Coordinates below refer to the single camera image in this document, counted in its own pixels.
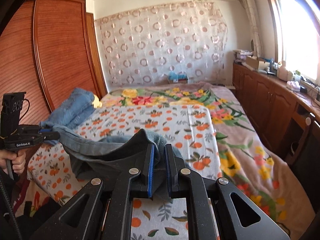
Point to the pink floral blanket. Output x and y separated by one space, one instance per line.
237 142

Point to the person's left hand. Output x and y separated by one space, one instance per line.
18 160

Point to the window with wooden frame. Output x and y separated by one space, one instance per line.
298 38

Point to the orange fruit print bedsheet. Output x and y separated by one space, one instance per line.
151 218

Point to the white plastic jug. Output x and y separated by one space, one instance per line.
282 71

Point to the sheer circle pattern curtain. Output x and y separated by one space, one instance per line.
141 47

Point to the blue denim jeans stack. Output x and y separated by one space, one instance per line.
72 112

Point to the box with blue cloth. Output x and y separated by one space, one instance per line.
174 77

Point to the cardboard box on sideboard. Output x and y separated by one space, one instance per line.
256 63

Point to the stack of papers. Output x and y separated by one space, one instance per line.
240 55

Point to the brown wooden wardrobe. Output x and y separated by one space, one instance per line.
49 48

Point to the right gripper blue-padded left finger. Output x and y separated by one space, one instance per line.
102 209

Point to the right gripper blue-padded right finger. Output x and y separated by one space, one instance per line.
217 209

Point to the long wooden sideboard cabinet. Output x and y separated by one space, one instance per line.
276 113

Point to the beige side window curtain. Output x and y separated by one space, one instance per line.
252 14

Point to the grey-green pants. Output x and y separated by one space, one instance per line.
114 154

